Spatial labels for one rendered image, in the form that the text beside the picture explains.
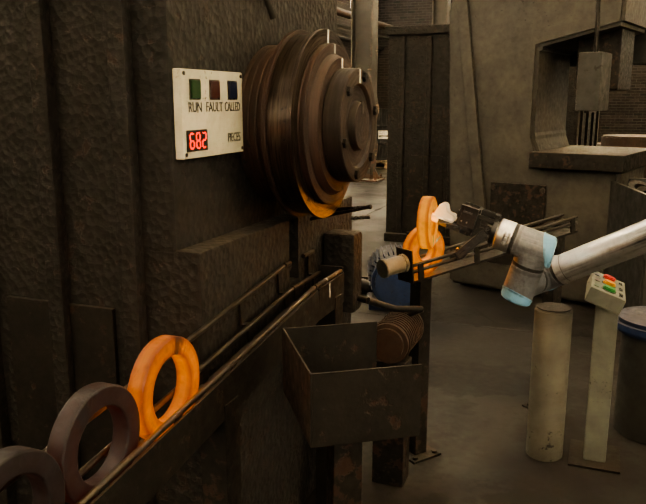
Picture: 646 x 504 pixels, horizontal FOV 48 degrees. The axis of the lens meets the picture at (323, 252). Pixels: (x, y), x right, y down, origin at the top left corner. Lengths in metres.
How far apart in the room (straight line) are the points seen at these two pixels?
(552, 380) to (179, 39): 1.60
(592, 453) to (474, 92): 2.53
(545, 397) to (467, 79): 2.50
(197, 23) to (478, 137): 3.10
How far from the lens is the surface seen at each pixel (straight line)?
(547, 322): 2.42
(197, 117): 1.54
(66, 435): 1.12
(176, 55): 1.52
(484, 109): 4.52
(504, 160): 4.48
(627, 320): 2.72
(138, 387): 1.25
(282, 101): 1.67
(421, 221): 2.07
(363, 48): 10.79
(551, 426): 2.55
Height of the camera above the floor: 1.18
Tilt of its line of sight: 12 degrees down
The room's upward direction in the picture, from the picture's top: straight up
